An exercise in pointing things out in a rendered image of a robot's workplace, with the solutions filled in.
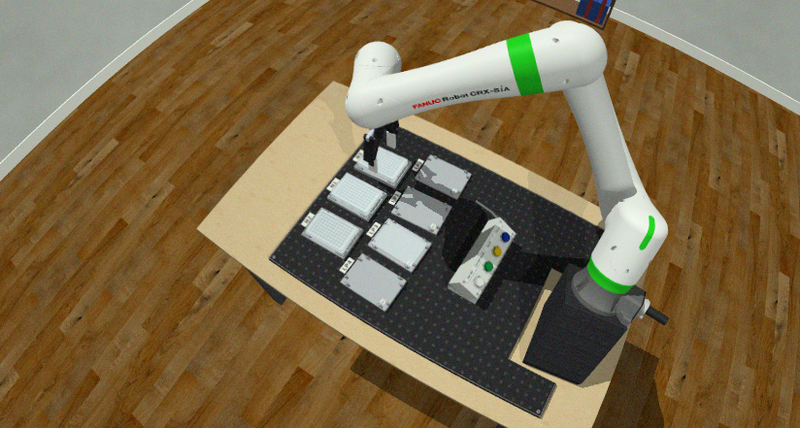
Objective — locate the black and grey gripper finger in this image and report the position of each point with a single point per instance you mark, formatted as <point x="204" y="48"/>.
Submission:
<point x="371" y="145"/>
<point x="391" y="133"/>

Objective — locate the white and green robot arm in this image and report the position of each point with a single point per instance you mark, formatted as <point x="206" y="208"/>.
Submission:
<point x="571" y="55"/>

